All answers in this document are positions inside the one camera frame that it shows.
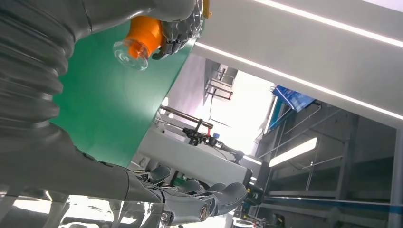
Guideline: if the yellow plastic wrapped box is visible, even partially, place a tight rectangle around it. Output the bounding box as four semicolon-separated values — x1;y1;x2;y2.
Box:
202;0;212;19

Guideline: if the green table mat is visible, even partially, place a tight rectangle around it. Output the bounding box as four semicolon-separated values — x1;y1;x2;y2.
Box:
49;18;206;168

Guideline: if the blue sign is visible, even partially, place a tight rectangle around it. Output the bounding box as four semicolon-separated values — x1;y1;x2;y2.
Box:
272;85;316;113

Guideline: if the ceiling light panel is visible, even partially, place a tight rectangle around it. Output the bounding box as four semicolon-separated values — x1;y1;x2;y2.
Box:
268;137;318;168

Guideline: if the white wall light strip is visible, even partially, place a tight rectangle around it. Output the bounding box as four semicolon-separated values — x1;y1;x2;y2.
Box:
251;0;403;48
193;41;403;121

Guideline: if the grey metal post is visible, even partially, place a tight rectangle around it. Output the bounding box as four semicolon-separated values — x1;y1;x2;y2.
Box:
388;128;403;228

